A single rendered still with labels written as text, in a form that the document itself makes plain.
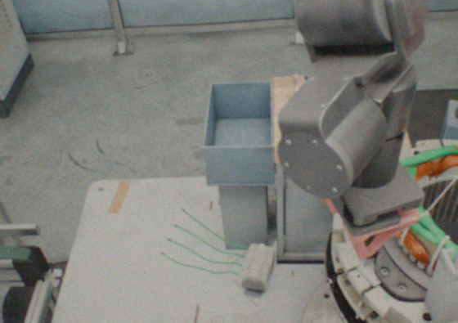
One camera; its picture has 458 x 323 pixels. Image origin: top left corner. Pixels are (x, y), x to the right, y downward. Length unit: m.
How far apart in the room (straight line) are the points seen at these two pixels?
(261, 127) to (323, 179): 0.58
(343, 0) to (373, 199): 0.17
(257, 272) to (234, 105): 0.29
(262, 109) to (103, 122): 1.76
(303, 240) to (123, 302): 0.34
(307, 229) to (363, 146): 0.58
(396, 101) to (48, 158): 2.24
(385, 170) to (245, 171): 0.40
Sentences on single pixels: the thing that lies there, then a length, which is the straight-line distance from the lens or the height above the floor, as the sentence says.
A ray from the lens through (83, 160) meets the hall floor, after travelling 2.47.
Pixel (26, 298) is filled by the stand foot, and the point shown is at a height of 0.02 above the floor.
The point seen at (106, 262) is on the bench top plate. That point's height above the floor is 0.78.
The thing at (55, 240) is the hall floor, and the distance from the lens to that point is 2.19.
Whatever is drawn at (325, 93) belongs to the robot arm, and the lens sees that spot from 0.36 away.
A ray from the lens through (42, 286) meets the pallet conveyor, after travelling 1.18.
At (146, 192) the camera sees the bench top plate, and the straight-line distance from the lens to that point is 1.15.
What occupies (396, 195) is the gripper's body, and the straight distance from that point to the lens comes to 0.47.
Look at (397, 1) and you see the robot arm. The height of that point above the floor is 1.43.
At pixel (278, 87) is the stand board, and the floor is 1.07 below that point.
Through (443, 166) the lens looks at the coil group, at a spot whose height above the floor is 1.13.
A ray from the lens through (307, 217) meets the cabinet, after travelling 0.91.
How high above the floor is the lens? 1.60
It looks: 42 degrees down
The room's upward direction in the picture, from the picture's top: 6 degrees counter-clockwise
